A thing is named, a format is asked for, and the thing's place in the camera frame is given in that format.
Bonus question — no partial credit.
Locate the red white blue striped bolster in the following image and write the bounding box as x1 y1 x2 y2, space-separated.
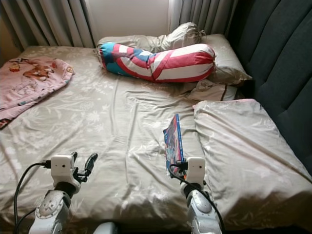
97 42 216 83

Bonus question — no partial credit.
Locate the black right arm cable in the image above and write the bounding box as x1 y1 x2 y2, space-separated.
168 163 225 234

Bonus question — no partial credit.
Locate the dark grey padded headboard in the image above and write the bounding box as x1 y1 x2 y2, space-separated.
227 0 312 176

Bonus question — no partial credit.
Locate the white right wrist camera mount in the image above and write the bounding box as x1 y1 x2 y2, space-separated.
186 156 206 186

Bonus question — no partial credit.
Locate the colourful anime magazine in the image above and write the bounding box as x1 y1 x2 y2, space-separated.
163 113 186 171

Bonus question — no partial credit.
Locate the small pillow with dark stripe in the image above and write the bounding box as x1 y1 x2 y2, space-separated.
188 79 239 102

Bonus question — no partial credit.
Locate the beige floral bed sheet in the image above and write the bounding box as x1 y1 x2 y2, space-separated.
0 45 312 234

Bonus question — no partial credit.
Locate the beige bolster with tied end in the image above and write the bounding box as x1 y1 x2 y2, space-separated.
97 22 204 53

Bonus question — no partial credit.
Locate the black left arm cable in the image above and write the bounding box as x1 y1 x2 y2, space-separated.
14 161 53 234

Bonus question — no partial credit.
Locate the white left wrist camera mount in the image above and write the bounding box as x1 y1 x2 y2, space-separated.
50 155 76 183

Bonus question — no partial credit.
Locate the flat beige pillow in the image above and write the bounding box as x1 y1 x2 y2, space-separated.
200 33 253 86

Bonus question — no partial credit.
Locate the pink cartoon print blanket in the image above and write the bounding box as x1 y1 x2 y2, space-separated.
0 56 75 130

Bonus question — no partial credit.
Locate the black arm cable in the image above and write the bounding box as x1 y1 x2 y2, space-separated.
14 161 53 234
168 163 225 234

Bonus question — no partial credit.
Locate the large beige floral pillow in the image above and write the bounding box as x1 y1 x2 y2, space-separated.
193 98 312 217

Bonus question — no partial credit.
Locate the silver left robot leg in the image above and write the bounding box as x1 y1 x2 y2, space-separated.
93 222 118 234

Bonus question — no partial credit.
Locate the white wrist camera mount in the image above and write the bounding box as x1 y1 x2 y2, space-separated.
50 155 76 183
186 156 206 186

